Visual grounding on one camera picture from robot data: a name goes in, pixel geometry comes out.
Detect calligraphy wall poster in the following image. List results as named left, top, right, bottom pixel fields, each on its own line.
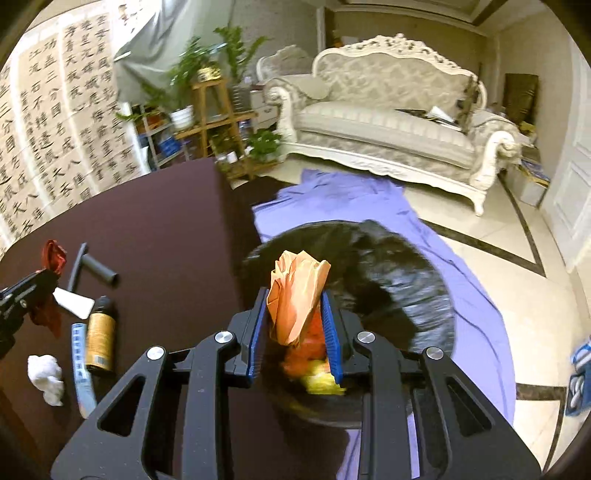
left=0, top=64, right=48, bottom=260
left=61, top=11, right=140, bottom=205
left=17, top=36, right=94, bottom=232

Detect wooden plant stand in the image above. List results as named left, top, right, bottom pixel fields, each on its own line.
left=174, top=78, right=258, bottom=180

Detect black stick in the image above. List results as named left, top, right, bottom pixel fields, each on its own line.
left=66, top=243, right=89, bottom=292

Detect trash bin with black bag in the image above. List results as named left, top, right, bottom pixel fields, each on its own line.
left=242, top=220, right=456, bottom=431

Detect yellow foam fruit net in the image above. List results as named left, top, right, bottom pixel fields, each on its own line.
left=300, top=359, right=348, bottom=397

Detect tall potted plant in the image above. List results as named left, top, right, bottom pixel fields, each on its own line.
left=213, top=25, right=269, bottom=112

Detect grey tarp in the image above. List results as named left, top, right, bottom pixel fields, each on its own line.
left=113, top=0, right=219, bottom=103

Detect white paper card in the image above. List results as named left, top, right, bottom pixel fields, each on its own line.
left=52, top=287, right=96, bottom=320

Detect ornate white armchair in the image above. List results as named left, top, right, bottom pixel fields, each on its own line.
left=256, top=45, right=315, bottom=86

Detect blue slipper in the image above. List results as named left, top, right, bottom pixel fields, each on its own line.
left=567, top=338, right=591, bottom=417

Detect dark brown board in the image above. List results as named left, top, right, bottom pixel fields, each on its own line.
left=502, top=72, right=539, bottom=126

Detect plant in white pot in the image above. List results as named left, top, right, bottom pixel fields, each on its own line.
left=140, top=82, right=195, bottom=131

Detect light blue tube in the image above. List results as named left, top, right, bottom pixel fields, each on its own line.
left=71, top=322, right=98, bottom=419

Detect purple cloth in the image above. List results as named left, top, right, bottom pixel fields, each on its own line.
left=252, top=168, right=517, bottom=480

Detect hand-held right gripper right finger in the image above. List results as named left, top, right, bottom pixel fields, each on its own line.
left=321, top=291, right=542, bottom=480

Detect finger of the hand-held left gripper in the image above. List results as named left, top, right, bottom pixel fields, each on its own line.
left=0, top=270, right=61, bottom=325

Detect papers on sofa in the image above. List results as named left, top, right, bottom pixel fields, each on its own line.
left=396, top=106, right=463, bottom=136

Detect orange paper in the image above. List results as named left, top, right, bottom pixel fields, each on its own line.
left=270, top=250, right=332, bottom=348

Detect gold and black bottle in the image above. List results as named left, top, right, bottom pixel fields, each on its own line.
left=85, top=296, right=117, bottom=376

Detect plant in patterned pot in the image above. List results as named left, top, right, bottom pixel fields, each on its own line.
left=168, top=39, right=223, bottom=93

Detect metal rack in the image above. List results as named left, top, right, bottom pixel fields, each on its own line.
left=137, top=113, right=186, bottom=172

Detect ornate white sofa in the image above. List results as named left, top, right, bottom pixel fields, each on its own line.
left=264, top=34, right=523, bottom=217

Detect cardboard box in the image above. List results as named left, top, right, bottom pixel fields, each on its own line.
left=516, top=157, right=553, bottom=209

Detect low green plant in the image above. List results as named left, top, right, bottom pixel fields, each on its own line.
left=246, top=128, right=283, bottom=163

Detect white door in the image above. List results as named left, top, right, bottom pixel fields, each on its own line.
left=539, top=44, right=591, bottom=274

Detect black cylinder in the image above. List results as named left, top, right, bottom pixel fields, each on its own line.
left=82, top=256, right=120, bottom=287

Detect orange-red plastic bag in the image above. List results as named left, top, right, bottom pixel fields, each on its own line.
left=281, top=320, right=329, bottom=378

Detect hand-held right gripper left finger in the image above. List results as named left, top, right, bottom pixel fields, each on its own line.
left=51, top=287, right=271, bottom=480

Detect dark red ribbon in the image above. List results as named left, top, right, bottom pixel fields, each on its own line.
left=30, top=239, right=69, bottom=339

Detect crumpled white tissue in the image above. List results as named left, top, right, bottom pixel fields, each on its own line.
left=27, top=354, right=65, bottom=407

